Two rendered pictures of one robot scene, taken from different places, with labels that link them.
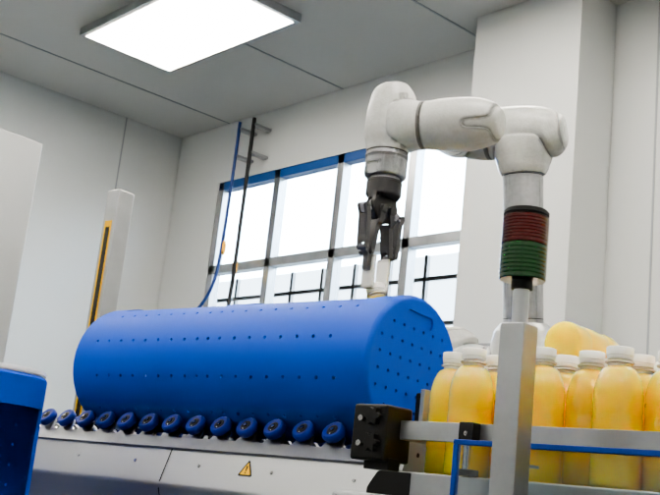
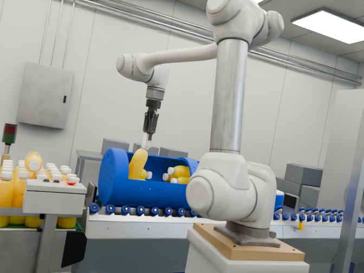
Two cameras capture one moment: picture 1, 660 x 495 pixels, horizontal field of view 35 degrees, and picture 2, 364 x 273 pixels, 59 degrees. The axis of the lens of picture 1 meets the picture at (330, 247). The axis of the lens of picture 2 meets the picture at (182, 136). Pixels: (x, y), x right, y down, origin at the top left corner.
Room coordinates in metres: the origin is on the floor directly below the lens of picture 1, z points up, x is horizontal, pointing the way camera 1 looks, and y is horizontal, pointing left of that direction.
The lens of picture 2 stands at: (2.80, -1.53, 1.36)
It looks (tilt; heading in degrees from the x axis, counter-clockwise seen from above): 0 degrees down; 110
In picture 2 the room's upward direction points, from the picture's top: 10 degrees clockwise
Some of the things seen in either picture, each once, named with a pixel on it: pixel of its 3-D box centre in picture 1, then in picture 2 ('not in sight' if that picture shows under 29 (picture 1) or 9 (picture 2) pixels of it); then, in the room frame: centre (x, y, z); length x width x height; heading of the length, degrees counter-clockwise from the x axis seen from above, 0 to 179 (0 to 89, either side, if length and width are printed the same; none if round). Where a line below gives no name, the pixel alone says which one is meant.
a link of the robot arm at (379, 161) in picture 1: (385, 167); (155, 94); (2.10, -0.10, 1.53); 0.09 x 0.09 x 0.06
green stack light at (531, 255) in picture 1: (522, 263); (8, 137); (1.39, -0.27, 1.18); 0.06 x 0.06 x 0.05
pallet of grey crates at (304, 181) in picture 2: not in sight; (308, 205); (3.09, 3.90, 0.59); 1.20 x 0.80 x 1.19; 132
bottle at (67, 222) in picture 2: not in sight; (70, 203); (1.96, -0.42, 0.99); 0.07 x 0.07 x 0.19
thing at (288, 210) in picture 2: not in sight; (290, 206); (2.81, 0.77, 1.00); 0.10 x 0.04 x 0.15; 138
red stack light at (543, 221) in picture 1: (524, 231); (10, 129); (1.39, -0.27, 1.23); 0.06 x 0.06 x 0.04
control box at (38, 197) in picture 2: not in sight; (54, 196); (1.99, -0.57, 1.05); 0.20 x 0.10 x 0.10; 48
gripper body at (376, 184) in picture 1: (382, 200); (152, 109); (2.10, -0.10, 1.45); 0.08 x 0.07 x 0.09; 138
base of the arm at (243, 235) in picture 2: not in sight; (251, 230); (2.69, -0.32, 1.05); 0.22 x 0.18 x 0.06; 44
